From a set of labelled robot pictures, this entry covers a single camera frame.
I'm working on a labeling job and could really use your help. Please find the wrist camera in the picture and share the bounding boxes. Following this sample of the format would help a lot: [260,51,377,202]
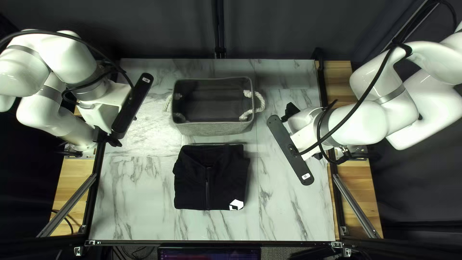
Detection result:
[110,72,154,140]
[266,114,315,186]

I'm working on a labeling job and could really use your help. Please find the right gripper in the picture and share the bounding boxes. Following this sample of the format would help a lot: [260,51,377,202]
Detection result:
[280,102,326,162]

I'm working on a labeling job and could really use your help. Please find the laptop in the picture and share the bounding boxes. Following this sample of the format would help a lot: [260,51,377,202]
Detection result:
[157,247,262,260]

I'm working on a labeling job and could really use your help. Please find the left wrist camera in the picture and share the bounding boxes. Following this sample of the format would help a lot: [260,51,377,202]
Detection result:
[110,72,154,140]

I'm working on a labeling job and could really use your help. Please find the grey fabric basket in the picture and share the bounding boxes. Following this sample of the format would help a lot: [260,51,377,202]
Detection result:
[163,76,266,137]

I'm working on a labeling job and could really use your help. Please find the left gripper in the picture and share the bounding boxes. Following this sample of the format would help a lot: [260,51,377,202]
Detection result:
[77,82,132,148]

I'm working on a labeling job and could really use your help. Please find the black sweatshirt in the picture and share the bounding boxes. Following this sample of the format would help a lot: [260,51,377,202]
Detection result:
[172,144,251,211]

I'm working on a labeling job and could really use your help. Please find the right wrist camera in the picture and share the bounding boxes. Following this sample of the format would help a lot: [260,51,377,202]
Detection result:
[266,114,315,186]

